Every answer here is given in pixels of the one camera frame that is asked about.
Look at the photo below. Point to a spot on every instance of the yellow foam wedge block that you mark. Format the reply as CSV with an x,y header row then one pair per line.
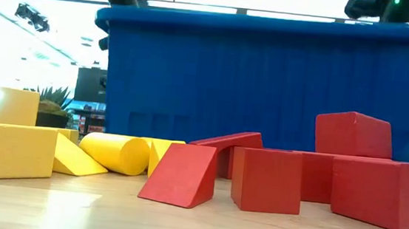
x,y
74,164

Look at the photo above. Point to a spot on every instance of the red foam wedge block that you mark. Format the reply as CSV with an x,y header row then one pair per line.
x,y
180,175

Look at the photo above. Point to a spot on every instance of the red foam arch block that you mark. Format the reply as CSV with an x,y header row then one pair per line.
x,y
235,139

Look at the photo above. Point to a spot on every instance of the large blue plastic bin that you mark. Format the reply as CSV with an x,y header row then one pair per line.
x,y
267,79

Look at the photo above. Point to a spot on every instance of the red foam cube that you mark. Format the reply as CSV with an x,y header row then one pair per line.
x,y
267,181
353,135

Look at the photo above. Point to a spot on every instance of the black monitor screen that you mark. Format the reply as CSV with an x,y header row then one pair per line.
x,y
88,86

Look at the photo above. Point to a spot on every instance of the green spiky plant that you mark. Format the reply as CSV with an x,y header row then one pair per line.
x,y
53,99

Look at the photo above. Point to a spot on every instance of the black ceiling spotlight cluster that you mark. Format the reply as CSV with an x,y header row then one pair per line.
x,y
33,18

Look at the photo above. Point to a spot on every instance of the background shelf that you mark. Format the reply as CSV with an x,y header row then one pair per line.
x,y
89,119

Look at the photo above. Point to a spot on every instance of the black plant pot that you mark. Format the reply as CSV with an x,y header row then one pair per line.
x,y
51,120

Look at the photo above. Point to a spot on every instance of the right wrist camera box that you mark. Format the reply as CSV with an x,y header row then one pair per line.
x,y
364,6

